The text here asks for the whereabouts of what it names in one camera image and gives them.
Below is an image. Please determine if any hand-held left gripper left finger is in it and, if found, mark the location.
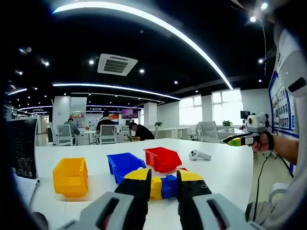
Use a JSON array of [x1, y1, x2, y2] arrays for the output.
[[59, 168, 152, 230]]

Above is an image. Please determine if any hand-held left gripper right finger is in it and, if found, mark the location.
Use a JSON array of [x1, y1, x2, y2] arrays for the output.
[[176, 169, 264, 230]]

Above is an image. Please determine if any yellow toy block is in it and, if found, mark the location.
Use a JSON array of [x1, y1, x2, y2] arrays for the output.
[[150, 176, 164, 201]]

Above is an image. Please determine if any blue toy block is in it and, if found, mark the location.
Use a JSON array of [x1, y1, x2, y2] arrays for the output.
[[160, 174, 178, 199]]

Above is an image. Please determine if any blue plastic bin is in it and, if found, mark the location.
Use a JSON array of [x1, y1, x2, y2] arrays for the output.
[[106, 152, 147, 184]]

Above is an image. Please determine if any red plastic bin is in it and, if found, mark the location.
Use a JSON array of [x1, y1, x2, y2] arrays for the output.
[[143, 147, 182, 173]]

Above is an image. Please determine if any yellow plastic bin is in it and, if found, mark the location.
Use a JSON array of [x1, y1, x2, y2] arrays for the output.
[[52, 157, 89, 198]]

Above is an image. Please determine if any person's right hand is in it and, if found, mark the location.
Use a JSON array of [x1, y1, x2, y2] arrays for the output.
[[251, 133, 274, 153]]

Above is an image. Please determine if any white mesh office chair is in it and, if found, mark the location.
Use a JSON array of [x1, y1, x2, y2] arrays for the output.
[[57, 124, 74, 147], [98, 124, 118, 145], [198, 121, 220, 143]]

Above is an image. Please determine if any white handheld controller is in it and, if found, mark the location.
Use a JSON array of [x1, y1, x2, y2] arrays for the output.
[[188, 149, 212, 161]]

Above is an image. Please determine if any white chest-worn device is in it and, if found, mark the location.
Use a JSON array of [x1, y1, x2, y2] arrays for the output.
[[273, 23, 307, 99]]

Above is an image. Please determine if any person's white shirt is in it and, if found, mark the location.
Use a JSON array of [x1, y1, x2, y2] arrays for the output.
[[263, 95, 307, 230]]

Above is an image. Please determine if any short curved ceiling light strip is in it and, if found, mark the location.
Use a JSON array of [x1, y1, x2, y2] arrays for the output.
[[52, 82, 181, 101]]

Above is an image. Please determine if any open laptop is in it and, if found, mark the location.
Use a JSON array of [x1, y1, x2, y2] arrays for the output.
[[7, 117, 40, 213]]

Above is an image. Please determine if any ceiling air conditioner unit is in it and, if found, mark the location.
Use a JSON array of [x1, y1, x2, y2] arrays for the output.
[[97, 53, 139, 77]]

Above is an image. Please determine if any long curved ceiling light strip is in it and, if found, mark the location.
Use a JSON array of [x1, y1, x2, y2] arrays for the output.
[[51, 1, 235, 91]]

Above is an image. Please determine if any black wrist strap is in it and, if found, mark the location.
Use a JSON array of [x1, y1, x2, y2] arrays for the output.
[[264, 131, 276, 152]]

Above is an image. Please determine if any wall poster board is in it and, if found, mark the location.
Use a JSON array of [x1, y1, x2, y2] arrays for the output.
[[268, 70, 296, 135]]

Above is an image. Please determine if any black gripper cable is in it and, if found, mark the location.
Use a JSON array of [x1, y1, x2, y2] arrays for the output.
[[253, 147, 276, 222]]

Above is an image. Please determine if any wall-mounted display screen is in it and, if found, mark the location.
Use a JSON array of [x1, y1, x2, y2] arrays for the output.
[[121, 108, 139, 119]]

